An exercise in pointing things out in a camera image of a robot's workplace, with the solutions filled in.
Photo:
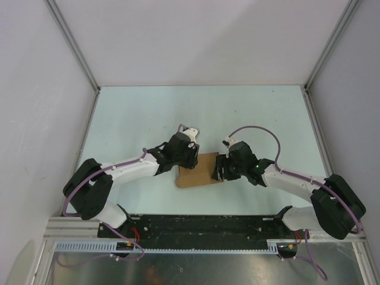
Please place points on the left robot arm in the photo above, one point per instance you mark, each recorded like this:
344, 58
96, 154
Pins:
87, 192

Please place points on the brown cardboard paper box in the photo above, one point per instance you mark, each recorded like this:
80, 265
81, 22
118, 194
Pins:
200, 175

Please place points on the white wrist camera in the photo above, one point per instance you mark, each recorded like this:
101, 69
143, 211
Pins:
229, 141
192, 133

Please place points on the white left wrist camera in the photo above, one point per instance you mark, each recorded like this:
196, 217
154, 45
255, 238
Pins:
192, 133

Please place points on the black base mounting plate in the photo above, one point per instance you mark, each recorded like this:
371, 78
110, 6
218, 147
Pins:
149, 225

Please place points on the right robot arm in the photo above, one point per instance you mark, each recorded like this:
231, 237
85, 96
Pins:
335, 208

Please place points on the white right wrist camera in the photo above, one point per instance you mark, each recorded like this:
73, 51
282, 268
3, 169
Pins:
229, 141

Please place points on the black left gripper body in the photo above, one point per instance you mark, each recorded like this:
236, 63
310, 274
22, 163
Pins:
187, 159

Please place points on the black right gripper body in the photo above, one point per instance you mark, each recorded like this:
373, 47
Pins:
231, 170

